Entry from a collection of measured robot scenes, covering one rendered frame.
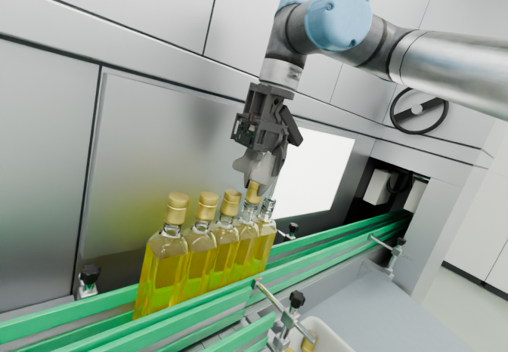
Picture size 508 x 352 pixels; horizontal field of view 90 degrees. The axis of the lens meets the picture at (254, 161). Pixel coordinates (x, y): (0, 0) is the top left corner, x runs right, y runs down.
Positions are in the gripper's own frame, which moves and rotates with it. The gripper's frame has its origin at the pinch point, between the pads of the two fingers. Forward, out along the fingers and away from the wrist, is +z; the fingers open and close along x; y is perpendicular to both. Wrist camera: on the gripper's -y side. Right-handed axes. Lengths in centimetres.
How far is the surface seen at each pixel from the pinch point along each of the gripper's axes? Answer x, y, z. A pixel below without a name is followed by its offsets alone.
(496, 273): 53, -363, 93
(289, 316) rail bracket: 15.4, -2.7, 20.8
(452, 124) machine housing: 10, -88, -29
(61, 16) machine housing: -12.4, 33.4, -20.6
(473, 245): 26, -363, 75
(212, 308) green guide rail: 6.5, 9.3, 21.7
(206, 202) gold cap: 1.7, 12.8, 2.0
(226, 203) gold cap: 0.6, 7.3, 3.2
